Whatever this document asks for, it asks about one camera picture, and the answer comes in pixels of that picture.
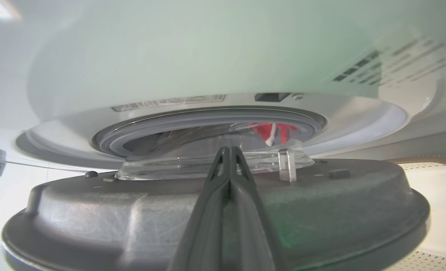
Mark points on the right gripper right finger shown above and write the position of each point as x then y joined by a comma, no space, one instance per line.
253,233

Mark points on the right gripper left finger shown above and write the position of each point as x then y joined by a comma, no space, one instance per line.
204,226

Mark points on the red jersey with white trim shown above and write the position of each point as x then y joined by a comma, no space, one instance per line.
260,130

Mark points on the plain red garment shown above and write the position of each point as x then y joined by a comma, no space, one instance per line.
285,130

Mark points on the dark washing machine door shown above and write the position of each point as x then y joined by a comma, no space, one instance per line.
95,218

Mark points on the white front-load washing machine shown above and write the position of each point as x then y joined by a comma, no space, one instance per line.
207,56

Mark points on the cream perforated laundry basket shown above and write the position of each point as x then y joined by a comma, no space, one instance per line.
441,195

